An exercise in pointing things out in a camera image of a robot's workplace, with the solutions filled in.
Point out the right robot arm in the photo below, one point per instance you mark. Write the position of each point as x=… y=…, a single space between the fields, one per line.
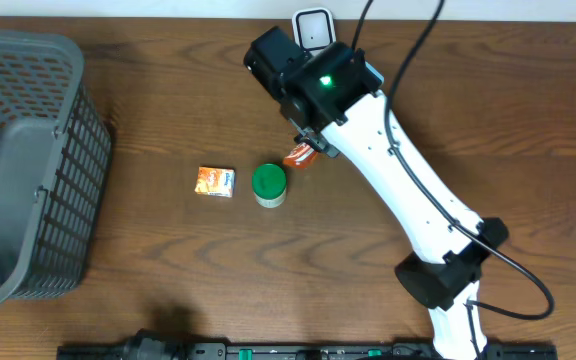
x=334 y=99

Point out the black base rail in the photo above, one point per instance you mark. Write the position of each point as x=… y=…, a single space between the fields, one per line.
x=147 y=345

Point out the orange Top chocolate bar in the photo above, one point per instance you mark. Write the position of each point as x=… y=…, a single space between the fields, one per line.
x=301 y=157

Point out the green lid jar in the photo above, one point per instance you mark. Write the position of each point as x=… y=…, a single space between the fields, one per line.
x=269 y=185

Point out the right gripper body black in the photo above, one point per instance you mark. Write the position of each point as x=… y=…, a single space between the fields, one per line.
x=321 y=141

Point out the orange small box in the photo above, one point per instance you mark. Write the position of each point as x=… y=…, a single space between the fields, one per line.
x=218 y=182

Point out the white barcode scanner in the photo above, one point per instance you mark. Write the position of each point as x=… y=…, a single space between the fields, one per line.
x=313 y=29

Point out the grey plastic basket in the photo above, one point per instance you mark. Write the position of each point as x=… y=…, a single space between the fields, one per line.
x=55 y=154

